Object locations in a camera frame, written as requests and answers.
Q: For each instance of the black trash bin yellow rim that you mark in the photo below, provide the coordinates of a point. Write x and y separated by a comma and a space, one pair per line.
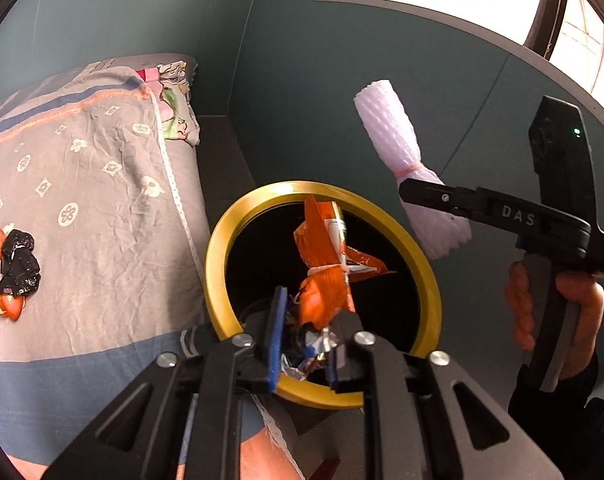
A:
214, 270

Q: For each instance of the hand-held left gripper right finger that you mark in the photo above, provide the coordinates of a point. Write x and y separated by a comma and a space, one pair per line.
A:
338, 362

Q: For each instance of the person's right hand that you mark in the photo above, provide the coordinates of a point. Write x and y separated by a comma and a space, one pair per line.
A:
584, 320

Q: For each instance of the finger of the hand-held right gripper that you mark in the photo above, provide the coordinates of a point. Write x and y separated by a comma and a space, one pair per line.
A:
427, 194

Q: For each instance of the orange snack wrapper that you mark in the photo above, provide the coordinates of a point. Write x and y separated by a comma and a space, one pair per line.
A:
322, 300

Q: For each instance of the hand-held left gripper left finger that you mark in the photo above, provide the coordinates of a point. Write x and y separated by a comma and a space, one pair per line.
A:
277, 340

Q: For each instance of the white foam fruit net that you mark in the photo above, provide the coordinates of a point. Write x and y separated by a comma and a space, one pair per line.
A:
387, 120

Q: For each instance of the grey printed blanket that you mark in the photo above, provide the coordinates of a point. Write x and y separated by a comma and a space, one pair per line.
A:
107, 210

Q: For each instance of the small black plastic bag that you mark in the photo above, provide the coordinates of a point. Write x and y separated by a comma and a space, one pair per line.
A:
22, 275
17, 244

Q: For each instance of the person's right forearm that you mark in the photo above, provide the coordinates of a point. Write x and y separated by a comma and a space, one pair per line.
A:
557, 425

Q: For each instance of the half peeled tangerine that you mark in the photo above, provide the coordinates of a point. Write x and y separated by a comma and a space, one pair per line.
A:
9, 308

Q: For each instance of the pink green floral sheet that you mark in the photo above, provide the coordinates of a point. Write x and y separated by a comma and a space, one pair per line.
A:
177, 125

